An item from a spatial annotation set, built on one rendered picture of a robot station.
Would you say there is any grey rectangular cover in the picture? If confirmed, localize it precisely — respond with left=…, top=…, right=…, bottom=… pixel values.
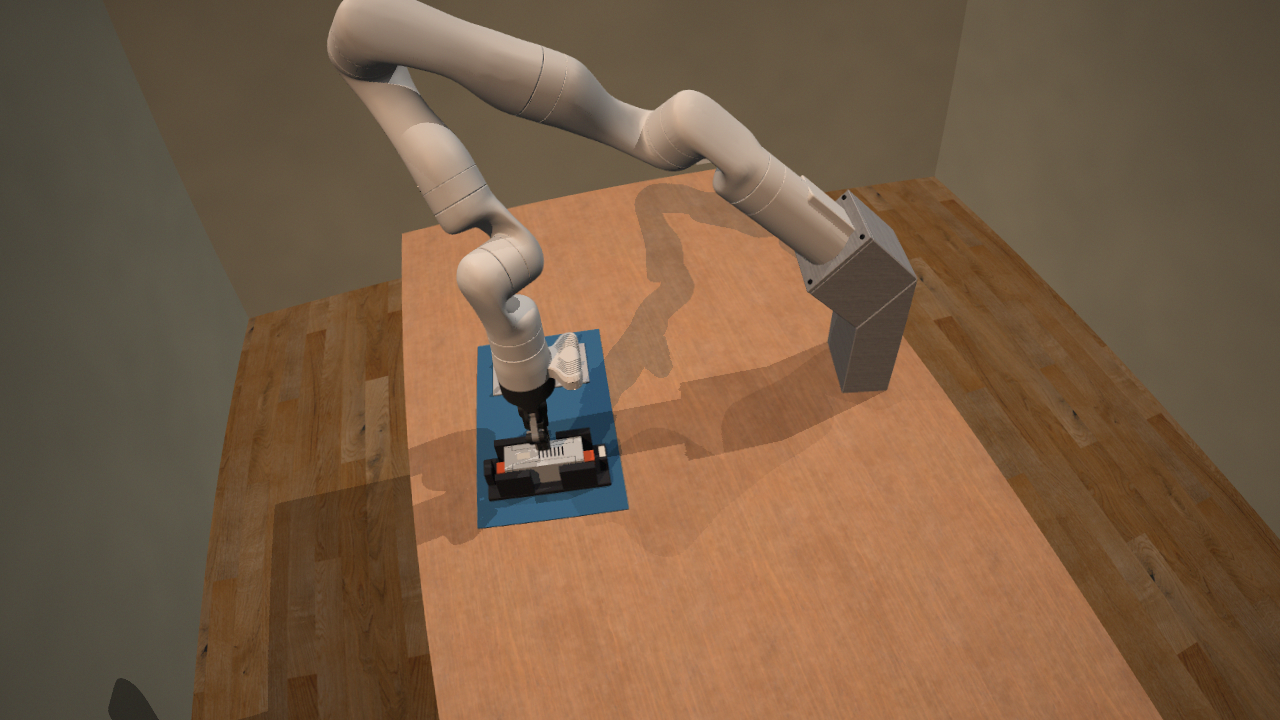
left=504, top=436, right=584, bottom=484

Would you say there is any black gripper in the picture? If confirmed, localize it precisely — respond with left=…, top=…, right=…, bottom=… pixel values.
left=498, top=378, right=556, bottom=451

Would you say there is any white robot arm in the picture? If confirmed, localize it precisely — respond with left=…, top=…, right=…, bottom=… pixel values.
left=326, top=0, right=855, bottom=392

